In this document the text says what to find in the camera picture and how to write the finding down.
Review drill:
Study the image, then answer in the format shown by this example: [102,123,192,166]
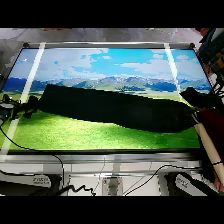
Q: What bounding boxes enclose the black pants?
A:
[36,83,198,134]

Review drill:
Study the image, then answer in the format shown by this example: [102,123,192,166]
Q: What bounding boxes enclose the person's forearm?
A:
[193,117,224,194]

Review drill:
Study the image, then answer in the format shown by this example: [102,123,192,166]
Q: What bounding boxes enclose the heap of clothes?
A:
[195,27,224,85]

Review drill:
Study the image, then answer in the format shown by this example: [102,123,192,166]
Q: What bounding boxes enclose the dark red garment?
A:
[198,108,224,160]

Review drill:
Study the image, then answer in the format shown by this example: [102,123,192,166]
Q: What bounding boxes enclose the black cable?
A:
[123,163,177,197]
[0,123,98,197]

